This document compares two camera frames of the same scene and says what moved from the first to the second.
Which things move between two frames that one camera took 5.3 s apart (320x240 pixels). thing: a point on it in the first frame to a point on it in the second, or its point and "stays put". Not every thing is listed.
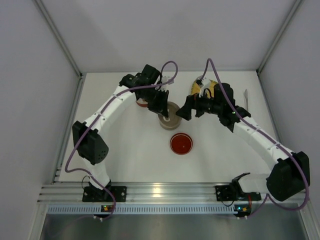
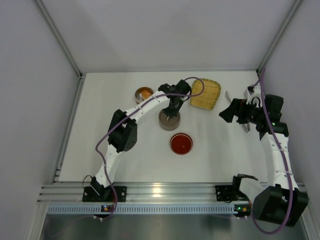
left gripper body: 157,99 to 171,111
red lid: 181,143 stays put
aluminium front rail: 138,192 stays put
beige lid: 173,119 stays put
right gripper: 195,107 to 236,113
